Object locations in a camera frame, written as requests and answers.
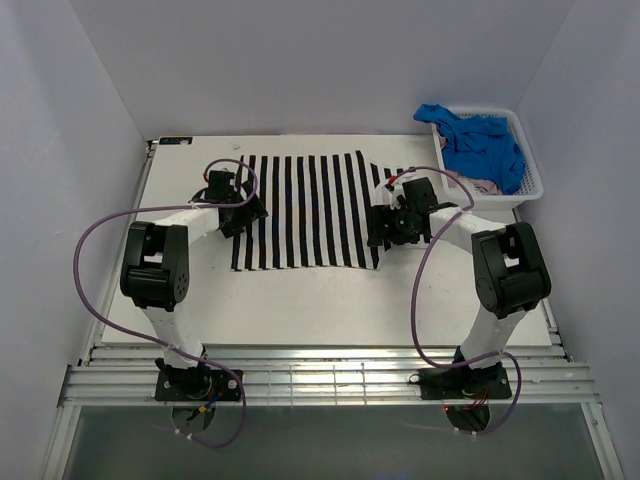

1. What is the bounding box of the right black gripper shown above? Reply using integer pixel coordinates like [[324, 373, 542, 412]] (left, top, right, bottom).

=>
[[367, 204, 420, 247]]

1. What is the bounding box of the black white striped tank top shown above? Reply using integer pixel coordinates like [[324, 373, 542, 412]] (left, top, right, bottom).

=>
[[230, 150, 404, 272]]

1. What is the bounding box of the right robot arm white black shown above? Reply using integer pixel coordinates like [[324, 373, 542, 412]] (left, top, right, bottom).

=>
[[368, 174, 551, 402]]

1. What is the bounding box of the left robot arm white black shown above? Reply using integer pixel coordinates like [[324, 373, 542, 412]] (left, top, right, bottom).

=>
[[120, 169, 268, 400]]

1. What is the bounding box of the blue tank top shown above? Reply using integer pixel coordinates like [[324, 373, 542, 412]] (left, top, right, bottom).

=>
[[413, 104, 526, 195]]

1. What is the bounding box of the pink garment in basket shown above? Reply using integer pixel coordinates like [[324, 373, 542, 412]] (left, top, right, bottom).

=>
[[447, 170, 502, 196]]

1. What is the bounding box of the blue label sticker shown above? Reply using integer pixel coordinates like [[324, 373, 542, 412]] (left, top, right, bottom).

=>
[[158, 137, 193, 145]]

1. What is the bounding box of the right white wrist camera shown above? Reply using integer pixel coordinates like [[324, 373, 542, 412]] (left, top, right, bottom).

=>
[[372, 176, 405, 210]]

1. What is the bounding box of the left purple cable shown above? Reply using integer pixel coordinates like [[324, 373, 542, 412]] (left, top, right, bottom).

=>
[[72, 158, 261, 449]]

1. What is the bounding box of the purple cable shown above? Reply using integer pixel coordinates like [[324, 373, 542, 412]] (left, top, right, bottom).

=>
[[72, 158, 261, 449], [387, 165, 525, 437]]

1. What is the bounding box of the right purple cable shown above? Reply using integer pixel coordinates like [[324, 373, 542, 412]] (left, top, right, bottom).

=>
[[387, 165, 525, 437]]

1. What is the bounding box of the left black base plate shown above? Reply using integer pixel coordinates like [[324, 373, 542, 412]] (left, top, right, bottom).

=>
[[153, 367, 243, 402]]

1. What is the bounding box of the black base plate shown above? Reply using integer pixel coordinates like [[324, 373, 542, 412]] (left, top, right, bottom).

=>
[[408, 364, 512, 400], [153, 367, 243, 402]]

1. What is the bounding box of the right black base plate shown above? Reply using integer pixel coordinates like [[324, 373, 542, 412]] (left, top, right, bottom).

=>
[[408, 364, 512, 400]]

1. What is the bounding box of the aluminium rail frame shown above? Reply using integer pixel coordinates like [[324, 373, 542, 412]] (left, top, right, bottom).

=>
[[62, 134, 599, 407]]

